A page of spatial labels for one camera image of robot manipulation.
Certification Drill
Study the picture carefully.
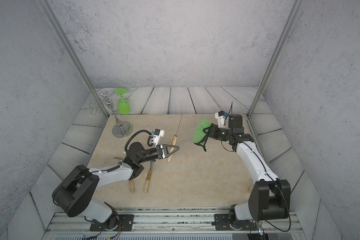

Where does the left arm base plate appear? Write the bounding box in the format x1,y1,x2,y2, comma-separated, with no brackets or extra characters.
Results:
90,214,135,232

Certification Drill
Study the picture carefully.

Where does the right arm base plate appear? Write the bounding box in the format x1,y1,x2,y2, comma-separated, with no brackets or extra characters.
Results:
211,214,257,231

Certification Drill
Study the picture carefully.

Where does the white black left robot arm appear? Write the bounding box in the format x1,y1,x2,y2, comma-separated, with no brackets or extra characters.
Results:
52,142,180,223

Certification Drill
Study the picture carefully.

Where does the green fluffy rag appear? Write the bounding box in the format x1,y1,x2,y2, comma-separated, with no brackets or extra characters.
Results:
193,119,213,146

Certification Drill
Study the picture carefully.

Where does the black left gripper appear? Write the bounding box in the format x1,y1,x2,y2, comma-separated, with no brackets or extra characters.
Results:
136,145,178,166

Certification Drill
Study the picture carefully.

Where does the aluminium frame post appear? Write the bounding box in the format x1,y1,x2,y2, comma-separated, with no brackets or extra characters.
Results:
37,0,110,118
247,0,304,119

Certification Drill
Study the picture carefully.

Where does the aluminium frame post right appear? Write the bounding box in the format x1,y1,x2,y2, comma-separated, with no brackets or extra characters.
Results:
247,0,304,119

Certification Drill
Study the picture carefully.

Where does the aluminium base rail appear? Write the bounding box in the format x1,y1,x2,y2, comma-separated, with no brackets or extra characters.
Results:
42,208,313,240

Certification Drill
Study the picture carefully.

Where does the aluminium frame post left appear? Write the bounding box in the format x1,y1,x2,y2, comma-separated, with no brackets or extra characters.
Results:
37,0,110,118

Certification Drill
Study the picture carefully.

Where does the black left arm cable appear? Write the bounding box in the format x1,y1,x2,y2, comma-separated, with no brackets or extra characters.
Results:
124,129,154,152

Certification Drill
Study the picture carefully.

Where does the sickle with wooden handle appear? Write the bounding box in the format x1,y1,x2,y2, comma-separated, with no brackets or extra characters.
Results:
167,116,183,163

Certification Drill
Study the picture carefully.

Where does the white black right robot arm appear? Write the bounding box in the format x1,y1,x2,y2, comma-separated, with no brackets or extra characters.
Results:
201,124,291,225

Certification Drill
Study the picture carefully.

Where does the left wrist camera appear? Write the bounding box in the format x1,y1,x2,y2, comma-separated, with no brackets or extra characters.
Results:
152,129,165,146

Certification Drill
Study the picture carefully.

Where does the chrome glass rack stand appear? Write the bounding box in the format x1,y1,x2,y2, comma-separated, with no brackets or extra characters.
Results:
89,91,133,139

